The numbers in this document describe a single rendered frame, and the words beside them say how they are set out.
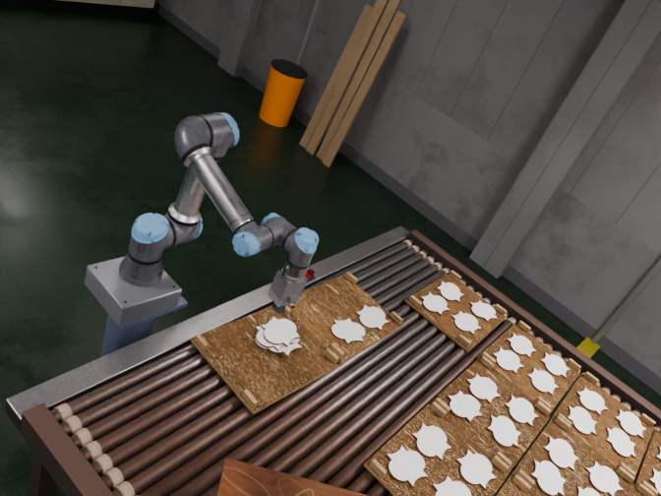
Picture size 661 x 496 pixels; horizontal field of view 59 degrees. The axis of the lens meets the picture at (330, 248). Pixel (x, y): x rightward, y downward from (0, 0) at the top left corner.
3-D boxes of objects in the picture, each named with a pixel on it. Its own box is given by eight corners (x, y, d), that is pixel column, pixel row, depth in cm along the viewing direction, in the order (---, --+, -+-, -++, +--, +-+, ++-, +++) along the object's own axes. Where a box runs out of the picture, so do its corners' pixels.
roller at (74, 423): (53, 431, 161) (54, 420, 158) (411, 249, 306) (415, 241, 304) (63, 444, 159) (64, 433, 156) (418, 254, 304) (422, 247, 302)
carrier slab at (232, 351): (190, 341, 198) (191, 338, 197) (277, 306, 227) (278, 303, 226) (253, 414, 182) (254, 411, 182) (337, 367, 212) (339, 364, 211)
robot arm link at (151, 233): (120, 246, 202) (126, 215, 195) (151, 236, 213) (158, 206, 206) (142, 266, 198) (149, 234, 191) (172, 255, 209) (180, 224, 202)
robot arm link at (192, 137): (168, 110, 171) (258, 247, 165) (196, 107, 180) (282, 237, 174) (151, 135, 178) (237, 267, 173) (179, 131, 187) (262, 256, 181)
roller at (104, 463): (83, 470, 155) (85, 461, 152) (434, 266, 300) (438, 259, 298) (93, 484, 153) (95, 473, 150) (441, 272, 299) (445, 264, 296)
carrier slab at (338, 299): (277, 304, 228) (279, 301, 227) (343, 276, 258) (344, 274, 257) (339, 364, 213) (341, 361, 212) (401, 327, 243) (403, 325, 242)
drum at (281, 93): (297, 127, 598) (315, 76, 568) (271, 130, 572) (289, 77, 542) (273, 109, 614) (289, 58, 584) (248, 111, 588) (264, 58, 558)
